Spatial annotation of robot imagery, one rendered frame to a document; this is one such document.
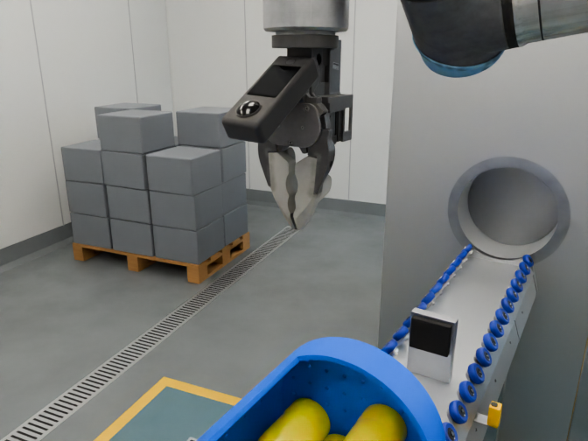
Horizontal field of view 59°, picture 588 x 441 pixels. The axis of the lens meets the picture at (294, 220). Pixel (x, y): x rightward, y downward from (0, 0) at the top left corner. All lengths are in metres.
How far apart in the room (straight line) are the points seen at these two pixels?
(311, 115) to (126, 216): 3.61
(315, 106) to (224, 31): 5.22
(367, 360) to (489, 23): 0.46
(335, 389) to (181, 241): 3.09
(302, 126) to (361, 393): 0.44
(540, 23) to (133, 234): 3.75
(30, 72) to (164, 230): 1.72
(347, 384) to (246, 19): 5.02
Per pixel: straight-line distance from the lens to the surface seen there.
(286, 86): 0.52
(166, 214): 3.87
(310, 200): 0.57
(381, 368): 0.76
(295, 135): 0.56
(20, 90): 4.69
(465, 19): 0.56
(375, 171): 5.26
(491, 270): 1.89
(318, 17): 0.54
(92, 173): 4.22
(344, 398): 0.86
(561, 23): 0.57
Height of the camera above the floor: 1.65
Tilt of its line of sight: 18 degrees down
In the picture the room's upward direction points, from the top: straight up
